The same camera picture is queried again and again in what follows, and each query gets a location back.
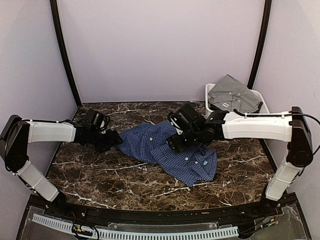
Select black curved front rail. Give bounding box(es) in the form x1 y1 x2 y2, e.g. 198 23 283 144
44 194 283 230

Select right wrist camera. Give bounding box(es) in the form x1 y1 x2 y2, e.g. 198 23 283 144
167 113 184 135

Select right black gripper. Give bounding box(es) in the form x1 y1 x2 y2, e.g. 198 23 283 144
166 127 203 154

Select clear acrylic plate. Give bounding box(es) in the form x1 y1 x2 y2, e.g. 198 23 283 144
107 222 219 233

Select grey folded shirt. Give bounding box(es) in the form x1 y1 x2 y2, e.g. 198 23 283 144
209 74 262 113

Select left black frame post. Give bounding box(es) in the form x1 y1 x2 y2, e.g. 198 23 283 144
49 0 82 108

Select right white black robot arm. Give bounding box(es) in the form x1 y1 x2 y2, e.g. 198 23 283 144
167 103 314 217

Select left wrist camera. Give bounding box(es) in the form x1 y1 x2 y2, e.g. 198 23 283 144
97 115 111 133

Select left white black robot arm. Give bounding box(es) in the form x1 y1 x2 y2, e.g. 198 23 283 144
0 109 123 218

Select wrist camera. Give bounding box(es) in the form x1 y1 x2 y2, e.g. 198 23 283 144
97 115 111 133
167 113 184 135

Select black frame post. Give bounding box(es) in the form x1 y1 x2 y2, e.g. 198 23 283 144
247 0 272 90
49 0 82 108

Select white slotted cable duct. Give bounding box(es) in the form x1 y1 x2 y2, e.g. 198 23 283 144
32 213 239 240

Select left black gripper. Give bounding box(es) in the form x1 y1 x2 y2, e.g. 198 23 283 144
89 129 124 154

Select blue checked long sleeve shirt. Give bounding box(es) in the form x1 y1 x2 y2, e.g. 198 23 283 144
117 120 218 187

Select white plastic bin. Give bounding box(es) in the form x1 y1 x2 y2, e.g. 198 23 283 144
205 83 270 118

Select right black frame post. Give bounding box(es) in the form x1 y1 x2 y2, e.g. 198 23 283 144
247 0 272 90

